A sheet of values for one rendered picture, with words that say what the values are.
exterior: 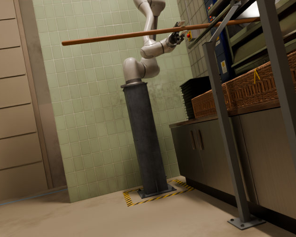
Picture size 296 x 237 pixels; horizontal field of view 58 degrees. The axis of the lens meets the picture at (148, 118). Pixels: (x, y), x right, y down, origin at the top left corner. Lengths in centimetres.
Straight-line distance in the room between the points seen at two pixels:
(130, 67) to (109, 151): 94
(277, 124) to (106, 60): 220
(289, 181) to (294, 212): 13
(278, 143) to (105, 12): 250
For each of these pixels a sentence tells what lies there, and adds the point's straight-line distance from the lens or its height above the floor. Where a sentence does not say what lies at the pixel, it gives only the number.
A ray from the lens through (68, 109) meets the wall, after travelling 291.
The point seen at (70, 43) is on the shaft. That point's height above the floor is 118.
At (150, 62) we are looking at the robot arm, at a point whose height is 120.
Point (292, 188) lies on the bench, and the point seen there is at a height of 23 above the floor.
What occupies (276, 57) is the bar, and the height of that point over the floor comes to 72.
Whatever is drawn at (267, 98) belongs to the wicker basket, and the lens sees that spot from 127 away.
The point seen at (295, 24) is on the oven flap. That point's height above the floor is 99.
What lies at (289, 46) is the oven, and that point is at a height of 89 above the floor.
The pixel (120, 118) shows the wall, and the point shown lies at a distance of 290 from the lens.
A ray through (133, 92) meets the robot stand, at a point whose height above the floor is 93.
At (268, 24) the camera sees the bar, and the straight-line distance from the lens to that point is 105.
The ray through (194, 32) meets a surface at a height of 147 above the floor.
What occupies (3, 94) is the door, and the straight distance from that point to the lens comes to 459.
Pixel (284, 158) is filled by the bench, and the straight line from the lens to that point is 118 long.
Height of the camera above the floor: 56
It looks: 3 degrees up
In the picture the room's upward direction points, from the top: 12 degrees counter-clockwise
